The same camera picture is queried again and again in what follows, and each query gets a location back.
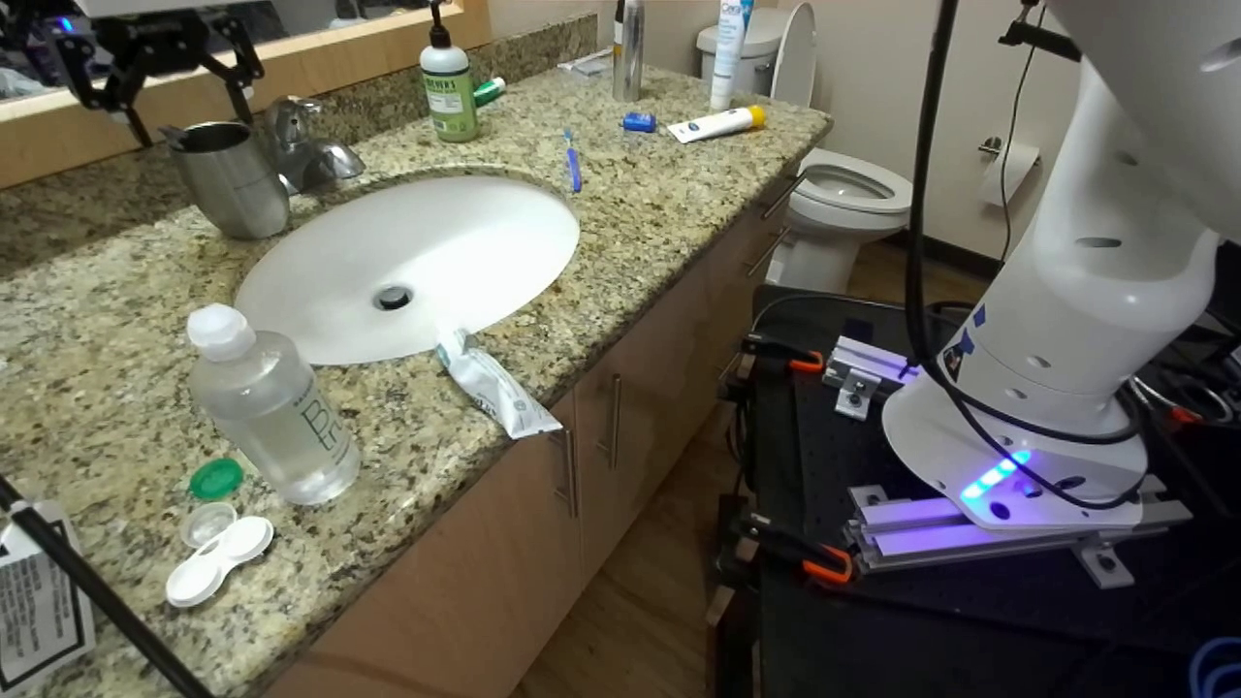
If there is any black tripod leg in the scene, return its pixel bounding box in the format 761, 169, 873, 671
0, 477, 213, 698

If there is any toilet paper roll holder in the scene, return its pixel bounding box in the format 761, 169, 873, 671
980, 137, 1039, 208

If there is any white printed cardboard box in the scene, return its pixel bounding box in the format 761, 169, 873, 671
0, 523, 96, 698

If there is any chrome sink faucet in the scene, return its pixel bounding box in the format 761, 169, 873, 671
269, 95, 365, 195

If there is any white tube yellow cap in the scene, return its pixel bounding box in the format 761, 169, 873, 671
668, 105, 768, 142

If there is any white toothpaste tube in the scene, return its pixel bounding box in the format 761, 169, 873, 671
434, 329, 558, 437

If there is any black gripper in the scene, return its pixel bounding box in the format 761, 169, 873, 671
49, 2, 265, 146

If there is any white contact lens case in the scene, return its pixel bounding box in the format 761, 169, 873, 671
164, 516, 275, 609

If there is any tall white tube bottle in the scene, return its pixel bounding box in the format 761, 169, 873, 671
710, 0, 747, 107

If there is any clear plastic liquid bottle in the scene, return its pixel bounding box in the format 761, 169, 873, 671
185, 302, 361, 509

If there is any white oval sink basin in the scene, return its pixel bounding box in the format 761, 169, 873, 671
238, 173, 580, 364

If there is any green cap small container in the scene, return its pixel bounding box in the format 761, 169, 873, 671
181, 456, 244, 547

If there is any clear plastic wrapper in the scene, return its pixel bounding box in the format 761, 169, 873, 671
558, 45, 613, 77

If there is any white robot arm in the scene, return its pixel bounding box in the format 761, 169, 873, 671
883, 0, 1241, 509

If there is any green soap pump bottle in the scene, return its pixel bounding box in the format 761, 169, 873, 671
419, 2, 481, 142

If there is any beige vanity cabinet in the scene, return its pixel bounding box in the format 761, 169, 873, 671
271, 133, 808, 698

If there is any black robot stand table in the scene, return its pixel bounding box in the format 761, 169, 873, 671
714, 287, 1241, 698

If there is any small blue cap container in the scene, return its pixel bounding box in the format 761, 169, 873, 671
619, 112, 661, 137

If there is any blue toothbrush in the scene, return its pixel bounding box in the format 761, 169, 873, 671
564, 128, 584, 195

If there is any stainless steel metal cup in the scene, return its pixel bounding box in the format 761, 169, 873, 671
172, 120, 290, 240

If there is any white toilet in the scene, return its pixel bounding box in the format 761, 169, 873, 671
695, 0, 911, 291

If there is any black power cable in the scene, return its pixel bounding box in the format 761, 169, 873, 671
898, 0, 1157, 516

